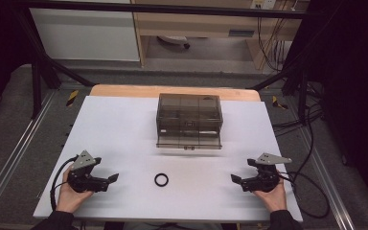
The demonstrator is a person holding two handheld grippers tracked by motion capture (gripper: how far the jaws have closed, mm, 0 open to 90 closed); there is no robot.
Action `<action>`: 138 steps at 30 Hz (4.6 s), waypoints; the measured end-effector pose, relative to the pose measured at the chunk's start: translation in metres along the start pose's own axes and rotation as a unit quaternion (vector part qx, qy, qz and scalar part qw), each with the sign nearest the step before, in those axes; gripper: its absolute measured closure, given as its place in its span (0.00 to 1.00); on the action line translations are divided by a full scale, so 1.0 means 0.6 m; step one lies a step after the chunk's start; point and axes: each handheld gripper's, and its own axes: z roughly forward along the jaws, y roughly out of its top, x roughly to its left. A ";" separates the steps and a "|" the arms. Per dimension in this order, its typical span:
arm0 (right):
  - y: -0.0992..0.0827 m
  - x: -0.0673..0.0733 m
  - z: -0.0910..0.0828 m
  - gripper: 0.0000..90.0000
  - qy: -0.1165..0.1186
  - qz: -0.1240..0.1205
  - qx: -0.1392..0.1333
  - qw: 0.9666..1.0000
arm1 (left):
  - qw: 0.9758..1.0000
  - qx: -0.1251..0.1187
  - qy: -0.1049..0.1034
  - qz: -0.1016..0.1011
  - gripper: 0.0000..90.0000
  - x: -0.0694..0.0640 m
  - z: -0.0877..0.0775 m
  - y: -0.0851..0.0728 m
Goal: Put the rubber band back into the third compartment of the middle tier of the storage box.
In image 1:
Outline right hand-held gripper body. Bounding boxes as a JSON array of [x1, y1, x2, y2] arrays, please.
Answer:
[[246, 152, 293, 194]]

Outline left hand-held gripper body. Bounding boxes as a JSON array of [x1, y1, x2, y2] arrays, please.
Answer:
[[67, 149, 103, 194]]

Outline person's right hand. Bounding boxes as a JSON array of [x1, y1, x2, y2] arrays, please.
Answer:
[[253, 172, 288, 214]]

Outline person's left hand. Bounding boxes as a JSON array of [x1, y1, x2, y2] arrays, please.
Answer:
[[56, 166, 94, 215]]

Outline white table sheet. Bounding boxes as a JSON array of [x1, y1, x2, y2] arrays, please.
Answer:
[[33, 95, 304, 223]]

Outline yellow black floor tape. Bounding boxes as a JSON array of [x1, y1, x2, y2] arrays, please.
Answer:
[[65, 89, 80, 107], [271, 95, 289, 110]]

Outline smoky transparent drawer box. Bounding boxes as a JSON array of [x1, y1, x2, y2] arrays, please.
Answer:
[[155, 92, 224, 150]]

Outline white cabinet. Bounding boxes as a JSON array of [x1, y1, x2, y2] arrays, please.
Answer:
[[28, 0, 141, 62]]

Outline light wooden desk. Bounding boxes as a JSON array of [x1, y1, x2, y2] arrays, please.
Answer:
[[130, 0, 311, 71]]

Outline white power strip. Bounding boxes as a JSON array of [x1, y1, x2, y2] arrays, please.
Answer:
[[249, 0, 277, 11]]

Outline left hand-held gripper cable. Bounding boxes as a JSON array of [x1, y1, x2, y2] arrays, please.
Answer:
[[50, 155, 79, 212]]

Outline hand-held gripper cable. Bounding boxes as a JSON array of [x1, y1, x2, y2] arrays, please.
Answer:
[[278, 171, 331, 220], [50, 155, 79, 212]]

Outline black ring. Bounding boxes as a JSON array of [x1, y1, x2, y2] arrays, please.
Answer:
[[153, 172, 170, 188]]

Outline right hand-held gripper cable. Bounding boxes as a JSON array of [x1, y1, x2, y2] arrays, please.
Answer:
[[278, 171, 331, 220]]

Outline aluminium floor rail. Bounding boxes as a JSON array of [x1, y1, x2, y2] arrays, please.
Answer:
[[0, 90, 58, 219], [300, 126, 357, 230]]

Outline black floor cables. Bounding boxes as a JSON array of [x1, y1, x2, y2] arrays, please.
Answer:
[[272, 80, 325, 175]]

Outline hanging black cables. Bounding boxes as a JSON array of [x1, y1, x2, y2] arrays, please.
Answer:
[[256, 9, 293, 73]]

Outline black metal frame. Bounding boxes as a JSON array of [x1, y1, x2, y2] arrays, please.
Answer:
[[11, 0, 325, 120]]

